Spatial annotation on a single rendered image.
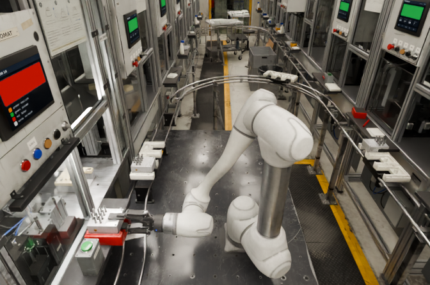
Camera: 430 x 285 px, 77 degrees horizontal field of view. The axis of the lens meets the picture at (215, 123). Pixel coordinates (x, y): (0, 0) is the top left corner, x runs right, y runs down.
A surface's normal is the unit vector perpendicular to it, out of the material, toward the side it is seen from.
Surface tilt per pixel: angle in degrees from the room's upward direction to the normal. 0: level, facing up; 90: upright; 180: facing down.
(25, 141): 90
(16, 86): 90
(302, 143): 85
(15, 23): 90
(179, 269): 0
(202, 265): 0
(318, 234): 0
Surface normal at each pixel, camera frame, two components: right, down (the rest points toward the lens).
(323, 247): 0.00, -0.87
